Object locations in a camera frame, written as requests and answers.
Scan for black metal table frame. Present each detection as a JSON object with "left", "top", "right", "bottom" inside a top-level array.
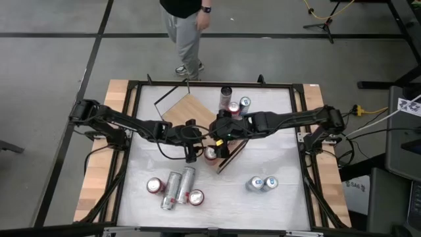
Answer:
[{"left": 74, "top": 74, "right": 351, "bottom": 231}]

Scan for white printed marker card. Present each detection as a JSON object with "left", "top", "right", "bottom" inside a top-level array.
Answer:
[{"left": 397, "top": 97, "right": 421, "bottom": 118}]

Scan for black chair base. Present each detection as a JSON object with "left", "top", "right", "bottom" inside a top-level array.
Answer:
[{"left": 0, "top": 140, "right": 26, "bottom": 154}]

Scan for grey bin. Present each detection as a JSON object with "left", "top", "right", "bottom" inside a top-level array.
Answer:
[{"left": 366, "top": 167, "right": 414, "bottom": 235}]

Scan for black front frame rail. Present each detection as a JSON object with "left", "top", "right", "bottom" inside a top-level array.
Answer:
[{"left": 0, "top": 222, "right": 421, "bottom": 237}]

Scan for black desk leg frame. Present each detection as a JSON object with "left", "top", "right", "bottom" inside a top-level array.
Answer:
[{"left": 330, "top": 0, "right": 421, "bottom": 90}]

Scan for white printed box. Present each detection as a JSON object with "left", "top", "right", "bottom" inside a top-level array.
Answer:
[{"left": 341, "top": 175, "right": 372, "bottom": 215}]

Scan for person's hand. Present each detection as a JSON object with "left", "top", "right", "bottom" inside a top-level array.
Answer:
[{"left": 195, "top": 11, "right": 211, "bottom": 32}]

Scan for black tripod stand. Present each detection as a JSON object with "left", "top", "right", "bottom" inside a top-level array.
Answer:
[{"left": 302, "top": 0, "right": 345, "bottom": 45}]

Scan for white cable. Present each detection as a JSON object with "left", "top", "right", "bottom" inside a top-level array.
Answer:
[{"left": 344, "top": 94, "right": 421, "bottom": 138}]

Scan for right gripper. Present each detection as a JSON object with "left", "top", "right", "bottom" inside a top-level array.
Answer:
[{"left": 209, "top": 110, "right": 253, "bottom": 159}]

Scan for dark keypad device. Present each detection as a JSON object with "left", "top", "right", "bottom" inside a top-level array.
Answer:
[{"left": 406, "top": 180, "right": 421, "bottom": 231}]

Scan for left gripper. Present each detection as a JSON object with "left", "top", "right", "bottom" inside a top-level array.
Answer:
[{"left": 170, "top": 120, "right": 205, "bottom": 165}]

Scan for yellow floor cable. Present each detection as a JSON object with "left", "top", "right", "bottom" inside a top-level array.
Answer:
[{"left": 301, "top": 0, "right": 357, "bottom": 21}]

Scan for grey equipment case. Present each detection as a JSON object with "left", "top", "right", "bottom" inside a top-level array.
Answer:
[{"left": 384, "top": 85, "right": 421, "bottom": 182}]

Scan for blue Red Bull can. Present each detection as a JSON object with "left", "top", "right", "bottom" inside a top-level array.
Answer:
[
  {"left": 239, "top": 95, "right": 253, "bottom": 116},
  {"left": 261, "top": 175, "right": 279, "bottom": 193},
  {"left": 245, "top": 175, "right": 265, "bottom": 193}
]

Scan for black flat device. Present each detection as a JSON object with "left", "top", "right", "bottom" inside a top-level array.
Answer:
[{"left": 401, "top": 138, "right": 421, "bottom": 155}]

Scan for white table cover sheet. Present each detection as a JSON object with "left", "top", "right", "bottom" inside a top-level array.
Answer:
[{"left": 116, "top": 84, "right": 312, "bottom": 231}]

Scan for person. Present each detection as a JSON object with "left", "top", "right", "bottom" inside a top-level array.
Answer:
[{"left": 159, "top": 0, "right": 213, "bottom": 82}]

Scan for yellow power plug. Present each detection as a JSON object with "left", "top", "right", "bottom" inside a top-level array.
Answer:
[{"left": 353, "top": 104, "right": 390, "bottom": 117}]

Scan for wooden tray with wire handle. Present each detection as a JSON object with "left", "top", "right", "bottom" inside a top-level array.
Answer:
[{"left": 153, "top": 77, "right": 251, "bottom": 174}]

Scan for tall silver Celsius can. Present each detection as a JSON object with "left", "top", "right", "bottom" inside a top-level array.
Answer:
[
  {"left": 219, "top": 86, "right": 234, "bottom": 111},
  {"left": 160, "top": 171, "right": 182, "bottom": 211},
  {"left": 176, "top": 166, "right": 197, "bottom": 205}
]

